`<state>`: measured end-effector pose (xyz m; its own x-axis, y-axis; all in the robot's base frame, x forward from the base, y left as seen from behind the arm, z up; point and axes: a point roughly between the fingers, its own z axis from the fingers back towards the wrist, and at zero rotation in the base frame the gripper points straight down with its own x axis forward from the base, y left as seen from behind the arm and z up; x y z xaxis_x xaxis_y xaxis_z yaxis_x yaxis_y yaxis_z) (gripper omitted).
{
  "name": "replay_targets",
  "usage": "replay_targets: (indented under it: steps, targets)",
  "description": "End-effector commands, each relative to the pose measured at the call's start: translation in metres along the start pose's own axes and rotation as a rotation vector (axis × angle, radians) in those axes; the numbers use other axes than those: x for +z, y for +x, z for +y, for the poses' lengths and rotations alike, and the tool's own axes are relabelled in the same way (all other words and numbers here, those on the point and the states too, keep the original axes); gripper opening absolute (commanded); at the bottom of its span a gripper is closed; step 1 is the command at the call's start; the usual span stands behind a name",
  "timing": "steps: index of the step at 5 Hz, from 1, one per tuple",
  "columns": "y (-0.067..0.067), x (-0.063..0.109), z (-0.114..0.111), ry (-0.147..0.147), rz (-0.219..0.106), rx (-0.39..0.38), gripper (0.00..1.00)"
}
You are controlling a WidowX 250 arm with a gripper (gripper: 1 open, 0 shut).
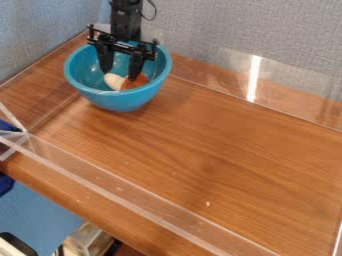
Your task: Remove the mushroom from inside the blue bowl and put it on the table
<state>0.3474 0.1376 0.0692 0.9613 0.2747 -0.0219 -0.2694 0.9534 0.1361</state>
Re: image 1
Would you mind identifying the blue plastic bowl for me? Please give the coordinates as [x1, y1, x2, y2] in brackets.
[64, 45, 172, 112]

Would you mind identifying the blue cloth at edge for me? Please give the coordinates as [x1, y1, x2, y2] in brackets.
[0, 119, 21, 197]

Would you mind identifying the clear acrylic front barrier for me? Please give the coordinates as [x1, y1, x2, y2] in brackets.
[0, 102, 278, 256]

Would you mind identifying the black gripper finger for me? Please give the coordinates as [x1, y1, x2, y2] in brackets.
[95, 43, 114, 73]
[128, 53, 146, 81]

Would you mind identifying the brown and white toy mushroom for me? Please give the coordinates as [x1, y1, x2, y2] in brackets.
[104, 73, 150, 91]

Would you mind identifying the black white device corner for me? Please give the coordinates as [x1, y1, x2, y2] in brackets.
[0, 232, 39, 256]

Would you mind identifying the clear acrylic back barrier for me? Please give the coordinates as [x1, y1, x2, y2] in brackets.
[95, 23, 342, 133]

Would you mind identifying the clear acrylic barrier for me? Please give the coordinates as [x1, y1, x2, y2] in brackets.
[0, 102, 278, 256]
[95, 23, 342, 133]

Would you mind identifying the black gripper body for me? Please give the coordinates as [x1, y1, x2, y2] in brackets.
[87, 0, 158, 60]

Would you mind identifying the metal frame under table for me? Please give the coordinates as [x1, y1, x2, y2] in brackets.
[54, 223, 114, 256]

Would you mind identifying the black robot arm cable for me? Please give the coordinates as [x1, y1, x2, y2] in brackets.
[138, 0, 158, 22]

